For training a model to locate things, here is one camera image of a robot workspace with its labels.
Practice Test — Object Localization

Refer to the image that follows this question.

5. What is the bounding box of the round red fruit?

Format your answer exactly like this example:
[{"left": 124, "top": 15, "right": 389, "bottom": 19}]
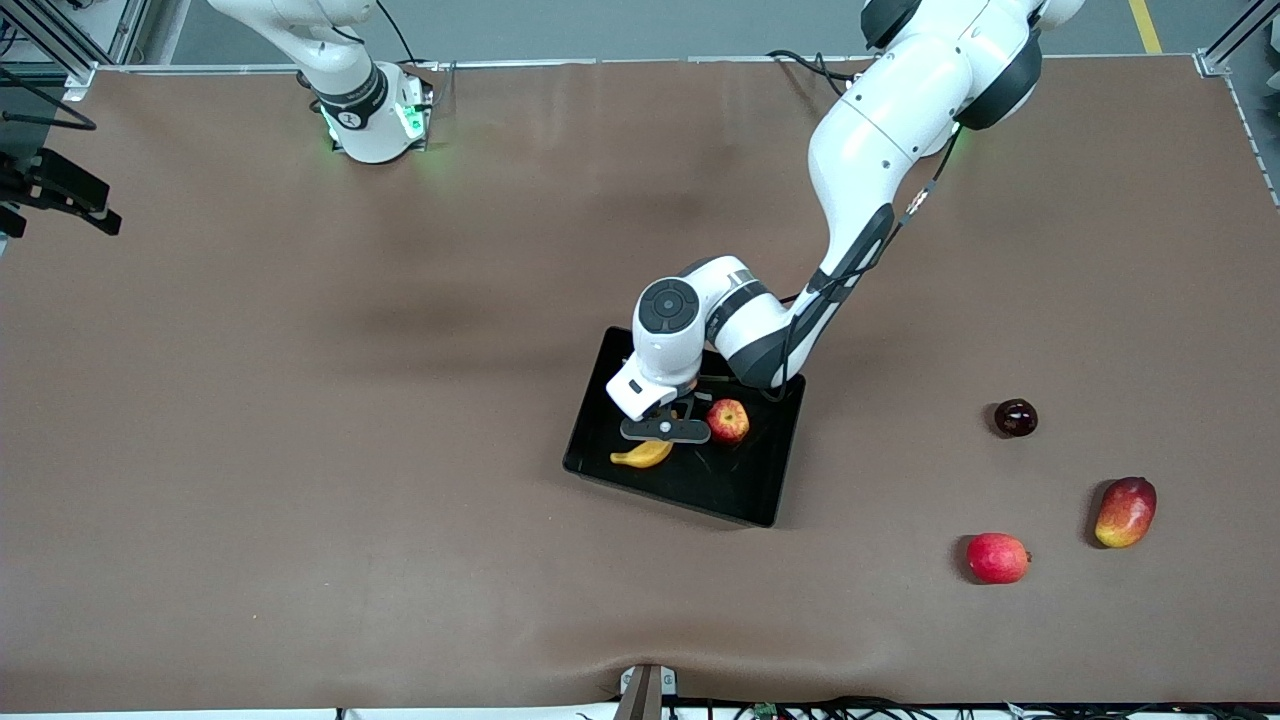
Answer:
[{"left": 965, "top": 533, "right": 1032, "bottom": 586}]

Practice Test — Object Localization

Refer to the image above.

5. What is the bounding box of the yellow banana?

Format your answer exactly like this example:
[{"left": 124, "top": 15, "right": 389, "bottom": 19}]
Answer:
[{"left": 609, "top": 440, "right": 675, "bottom": 470}]

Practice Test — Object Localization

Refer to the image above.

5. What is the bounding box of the brown table mat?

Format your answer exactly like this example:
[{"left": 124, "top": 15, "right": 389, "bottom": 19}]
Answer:
[{"left": 0, "top": 56, "right": 1280, "bottom": 713}]

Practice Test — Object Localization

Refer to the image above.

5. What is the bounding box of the red yellow apple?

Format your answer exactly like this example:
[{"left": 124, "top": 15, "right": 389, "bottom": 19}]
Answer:
[{"left": 706, "top": 398, "right": 751, "bottom": 445}]

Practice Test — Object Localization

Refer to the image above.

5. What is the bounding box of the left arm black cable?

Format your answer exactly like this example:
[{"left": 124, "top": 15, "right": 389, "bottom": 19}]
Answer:
[{"left": 778, "top": 125, "right": 963, "bottom": 403}]

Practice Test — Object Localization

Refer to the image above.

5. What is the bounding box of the red yellow mango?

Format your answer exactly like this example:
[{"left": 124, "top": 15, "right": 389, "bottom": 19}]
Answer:
[{"left": 1094, "top": 476, "right": 1158, "bottom": 549}]

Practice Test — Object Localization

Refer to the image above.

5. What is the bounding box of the dark purple plum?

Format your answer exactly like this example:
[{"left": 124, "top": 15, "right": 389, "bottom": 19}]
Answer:
[{"left": 994, "top": 398, "right": 1039, "bottom": 439}]

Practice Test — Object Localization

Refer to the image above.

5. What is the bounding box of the grey metal clamp bracket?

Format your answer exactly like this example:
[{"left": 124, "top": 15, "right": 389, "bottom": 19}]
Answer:
[{"left": 619, "top": 664, "right": 679, "bottom": 720}]

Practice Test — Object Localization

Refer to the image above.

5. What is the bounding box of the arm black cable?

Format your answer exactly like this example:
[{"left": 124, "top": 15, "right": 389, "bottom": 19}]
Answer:
[
  {"left": 778, "top": 125, "right": 963, "bottom": 403},
  {"left": 0, "top": 65, "right": 99, "bottom": 133}
]

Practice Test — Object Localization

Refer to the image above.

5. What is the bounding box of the black plastic box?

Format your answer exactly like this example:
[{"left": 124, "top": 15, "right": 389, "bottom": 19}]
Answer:
[{"left": 562, "top": 326, "right": 807, "bottom": 529}]

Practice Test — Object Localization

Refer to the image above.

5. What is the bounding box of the black base power cable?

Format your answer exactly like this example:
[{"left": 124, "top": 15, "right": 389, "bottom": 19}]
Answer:
[{"left": 767, "top": 48, "right": 863, "bottom": 99}]

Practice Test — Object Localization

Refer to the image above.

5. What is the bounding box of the silver aluminium corner post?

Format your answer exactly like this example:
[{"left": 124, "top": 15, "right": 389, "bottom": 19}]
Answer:
[{"left": 1195, "top": 0, "right": 1280, "bottom": 79}]

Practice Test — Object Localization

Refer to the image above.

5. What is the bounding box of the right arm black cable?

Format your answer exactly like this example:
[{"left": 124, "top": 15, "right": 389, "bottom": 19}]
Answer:
[{"left": 0, "top": 65, "right": 99, "bottom": 133}]

